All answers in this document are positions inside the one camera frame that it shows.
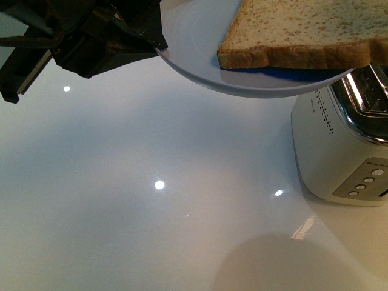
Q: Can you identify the white round plate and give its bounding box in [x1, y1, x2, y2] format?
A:
[155, 0, 356, 99]

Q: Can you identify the brown bread slice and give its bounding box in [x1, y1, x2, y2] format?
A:
[217, 1, 387, 69]

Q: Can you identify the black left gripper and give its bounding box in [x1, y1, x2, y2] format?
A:
[1, 0, 168, 104]

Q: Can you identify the cream chrome two-slot toaster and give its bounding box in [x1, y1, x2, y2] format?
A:
[291, 64, 387, 207]

